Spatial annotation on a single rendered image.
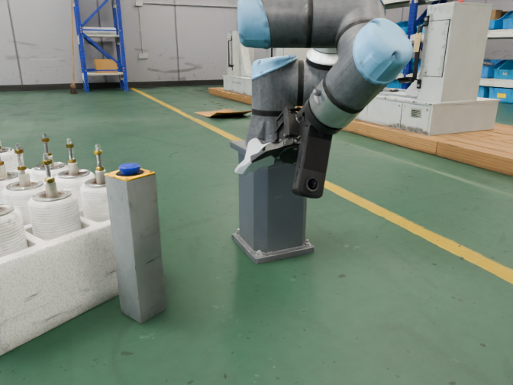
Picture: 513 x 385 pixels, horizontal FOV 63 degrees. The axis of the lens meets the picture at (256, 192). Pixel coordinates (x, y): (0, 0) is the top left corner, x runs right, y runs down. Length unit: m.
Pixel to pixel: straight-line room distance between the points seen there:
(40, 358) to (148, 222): 0.31
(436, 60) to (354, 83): 2.12
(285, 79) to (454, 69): 1.76
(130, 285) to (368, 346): 0.49
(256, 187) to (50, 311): 0.54
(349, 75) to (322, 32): 0.09
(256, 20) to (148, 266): 0.52
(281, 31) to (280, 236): 0.64
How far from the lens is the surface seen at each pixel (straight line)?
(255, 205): 1.10
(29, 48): 7.37
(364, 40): 0.58
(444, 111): 2.70
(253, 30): 0.65
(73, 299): 0.98
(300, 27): 0.65
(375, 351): 0.88
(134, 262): 0.87
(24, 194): 1.04
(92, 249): 0.96
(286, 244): 1.16
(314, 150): 0.67
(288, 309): 0.96
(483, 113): 2.96
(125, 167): 0.83
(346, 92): 0.60
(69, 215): 0.95
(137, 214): 0.84
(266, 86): 1.07
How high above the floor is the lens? 0.54
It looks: 18 degrees down
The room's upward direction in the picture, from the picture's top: straight up
